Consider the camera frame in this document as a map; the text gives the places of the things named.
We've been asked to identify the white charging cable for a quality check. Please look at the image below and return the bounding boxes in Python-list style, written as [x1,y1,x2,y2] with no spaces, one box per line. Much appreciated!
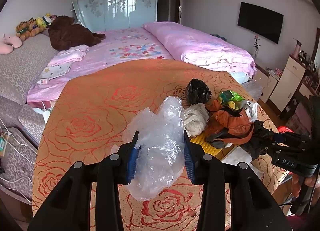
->
[0,118,38,204]

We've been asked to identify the white tall cabinet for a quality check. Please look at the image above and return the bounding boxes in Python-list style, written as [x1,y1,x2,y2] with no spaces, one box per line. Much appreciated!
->
[269,56,305,112]

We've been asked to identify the pink folded quilt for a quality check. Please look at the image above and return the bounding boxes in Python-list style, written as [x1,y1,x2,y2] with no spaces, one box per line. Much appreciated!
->
[143,22,256,77]

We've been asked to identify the green yellow snack wrapper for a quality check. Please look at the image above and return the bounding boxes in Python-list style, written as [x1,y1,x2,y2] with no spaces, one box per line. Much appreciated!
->
[218,90,245,110]

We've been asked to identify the white booklet on bed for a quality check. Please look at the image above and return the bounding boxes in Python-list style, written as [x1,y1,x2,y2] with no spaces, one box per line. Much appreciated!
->
[40,62,72,80]

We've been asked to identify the white tissue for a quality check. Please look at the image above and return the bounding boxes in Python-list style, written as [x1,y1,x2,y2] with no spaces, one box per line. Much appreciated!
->
[183,103,209,137]

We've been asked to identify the orange brown bag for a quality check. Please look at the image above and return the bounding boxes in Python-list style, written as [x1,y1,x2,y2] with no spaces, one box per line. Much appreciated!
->
[205,100,254,149]

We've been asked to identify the pink rose in vase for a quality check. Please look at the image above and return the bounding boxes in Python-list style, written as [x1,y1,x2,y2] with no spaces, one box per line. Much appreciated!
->
[253,35,261,58]

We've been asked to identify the grey patterned headboard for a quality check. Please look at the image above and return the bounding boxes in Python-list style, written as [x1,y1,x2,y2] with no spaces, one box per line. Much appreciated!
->
[1,33,57,147]

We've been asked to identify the red plastic trash basket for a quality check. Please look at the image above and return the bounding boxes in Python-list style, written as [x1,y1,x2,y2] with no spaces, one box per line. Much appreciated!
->
[278,126,293,133]

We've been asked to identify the black plastic bag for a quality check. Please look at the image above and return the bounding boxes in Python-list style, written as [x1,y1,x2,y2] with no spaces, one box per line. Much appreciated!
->
[185,78,212,105]

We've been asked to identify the pink plush toy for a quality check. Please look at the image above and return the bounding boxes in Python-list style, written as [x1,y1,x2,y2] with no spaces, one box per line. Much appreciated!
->
[0,33,22,55]

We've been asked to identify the brown teddy bear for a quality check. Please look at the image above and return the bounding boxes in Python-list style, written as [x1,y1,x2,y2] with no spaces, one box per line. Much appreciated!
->
[48,16,106,51]

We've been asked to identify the pink small pillow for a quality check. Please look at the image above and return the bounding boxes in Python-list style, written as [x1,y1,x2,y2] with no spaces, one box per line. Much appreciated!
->
[48,45,89,67]

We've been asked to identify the silver white bag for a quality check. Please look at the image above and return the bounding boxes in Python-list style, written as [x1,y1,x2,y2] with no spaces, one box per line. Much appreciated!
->
[243,101,259,122]

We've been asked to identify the pink thermos bottle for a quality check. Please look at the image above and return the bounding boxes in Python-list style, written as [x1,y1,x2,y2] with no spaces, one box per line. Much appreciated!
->
[292,38,302,59]

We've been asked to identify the pink floral bed sheet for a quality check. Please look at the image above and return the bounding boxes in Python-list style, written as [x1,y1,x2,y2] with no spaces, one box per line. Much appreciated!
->
[27,28,173,107]

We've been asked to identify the dark wooden door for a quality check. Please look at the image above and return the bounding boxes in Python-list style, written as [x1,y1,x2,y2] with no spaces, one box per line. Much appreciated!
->
[157,0,183,23]

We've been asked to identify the yellow foam net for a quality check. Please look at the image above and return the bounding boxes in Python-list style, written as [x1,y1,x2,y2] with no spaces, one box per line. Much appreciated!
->
[190,131,222,156]

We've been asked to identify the person's right hand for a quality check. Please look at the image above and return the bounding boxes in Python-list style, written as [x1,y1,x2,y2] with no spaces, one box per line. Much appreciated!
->
[291,174,319,201]

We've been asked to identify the glass sliding wardrobe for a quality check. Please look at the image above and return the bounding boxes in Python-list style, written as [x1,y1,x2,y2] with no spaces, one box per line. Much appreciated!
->
[73,0,157,32]

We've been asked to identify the black wall television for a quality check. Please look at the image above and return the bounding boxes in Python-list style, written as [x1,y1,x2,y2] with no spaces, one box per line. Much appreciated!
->
[238,2,284,44]

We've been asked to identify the brown yellow plush toys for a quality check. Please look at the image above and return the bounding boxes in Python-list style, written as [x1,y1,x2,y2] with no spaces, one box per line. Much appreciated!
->
[16,13,57,41]

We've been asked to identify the clear plastic bag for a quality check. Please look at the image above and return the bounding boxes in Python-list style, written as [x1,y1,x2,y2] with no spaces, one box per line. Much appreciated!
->
[122,96,184,201]

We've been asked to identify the dressing table with cosmetics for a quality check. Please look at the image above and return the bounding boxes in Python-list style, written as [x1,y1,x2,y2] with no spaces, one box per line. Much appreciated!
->
[299,28,320,99]

